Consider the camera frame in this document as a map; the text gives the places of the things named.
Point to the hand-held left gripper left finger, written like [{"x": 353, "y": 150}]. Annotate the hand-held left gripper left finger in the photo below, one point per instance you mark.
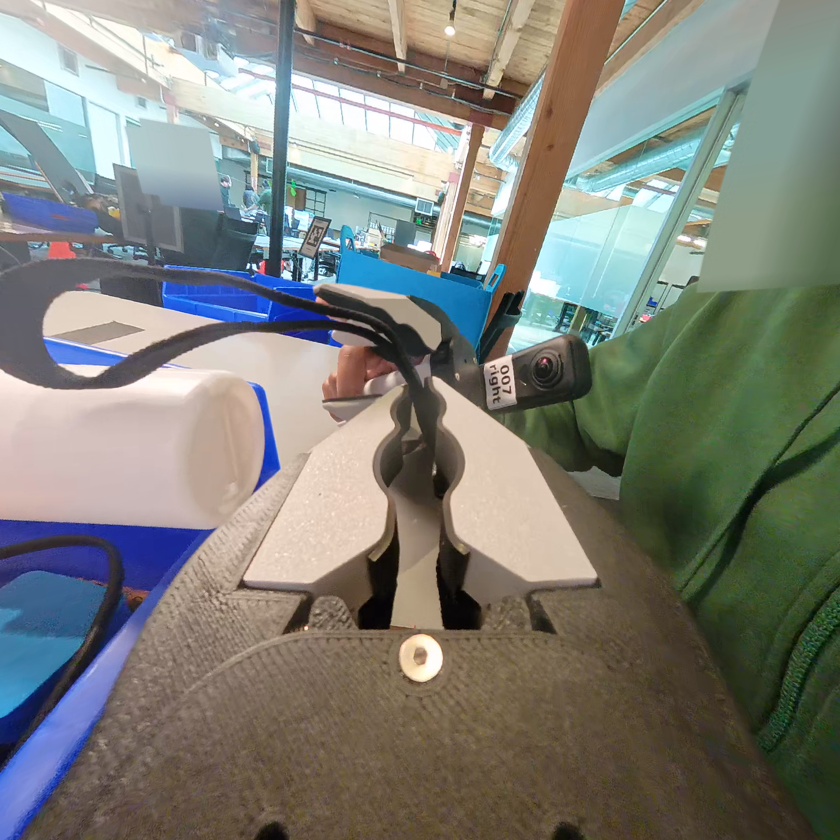
[{"x": 321, "y": 518}]

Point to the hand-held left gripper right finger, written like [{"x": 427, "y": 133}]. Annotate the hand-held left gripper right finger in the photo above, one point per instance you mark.
[{"x": 518, "y": 518}]

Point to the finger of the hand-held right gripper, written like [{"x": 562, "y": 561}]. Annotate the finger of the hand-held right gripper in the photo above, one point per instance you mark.
[
  {"x": 354, "y": 401},
  {"x": 413, "y": 315}
]

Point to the blue plastic bin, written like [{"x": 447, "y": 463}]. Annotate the blue plastic bin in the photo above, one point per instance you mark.
[
  {"x": 131, "y": 551},
  {"x": 289, "y": 308},
  {"x": 210, "y": 302}
]

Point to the person's right forearm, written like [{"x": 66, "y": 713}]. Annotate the person's right forearm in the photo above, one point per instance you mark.
[{"x": 577, "y": 433}]

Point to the person's right hand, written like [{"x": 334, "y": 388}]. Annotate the person's right hand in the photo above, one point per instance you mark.
[{"x": 358, "y": 371}]

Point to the fiducial marker sign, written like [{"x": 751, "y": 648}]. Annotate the fiducial marker sign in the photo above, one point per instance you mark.
[{"x": 316, "y": 236}]

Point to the wooden beam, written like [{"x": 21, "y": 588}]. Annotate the wooden beam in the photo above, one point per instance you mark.
[{"x": 551, "y": 164}]

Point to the white plastic bottle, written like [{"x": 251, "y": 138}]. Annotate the white plastic bottle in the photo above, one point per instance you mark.
[{"x": 118, "y": 446}]

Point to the black floor lamp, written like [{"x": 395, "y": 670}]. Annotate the black floor lamp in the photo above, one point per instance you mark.
[{"x": 282, "y": 131}]

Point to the person's green jacket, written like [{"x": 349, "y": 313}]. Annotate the person's green jacket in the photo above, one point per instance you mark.
[{"x": 754, "y": 525}]

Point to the grey desk monitor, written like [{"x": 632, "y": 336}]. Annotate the grey desk monitor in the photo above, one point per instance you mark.
[{"x": 131, "y": 216}]

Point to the light blue sponge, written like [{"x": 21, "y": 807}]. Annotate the light blue sponge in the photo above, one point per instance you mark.
[{"x": 39, "y": 636}]

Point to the orange traffic cone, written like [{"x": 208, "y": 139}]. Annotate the orange traffic cone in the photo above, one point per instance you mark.
[{"x": 62, "y": 250}]

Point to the dark grey tilted panel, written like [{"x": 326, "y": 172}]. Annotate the dark grey tilted panel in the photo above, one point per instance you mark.
[{"x": 46, "y": 157}]

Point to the slim wooden post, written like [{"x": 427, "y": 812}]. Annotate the slim wooden post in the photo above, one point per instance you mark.
[{"x": 463, "y": 197}]

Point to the spiral metal duct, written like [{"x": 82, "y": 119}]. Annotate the spiral metal duct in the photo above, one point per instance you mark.
[
  {"x": 656, "y": 161},
  {"x": 515, "y": 124}
]

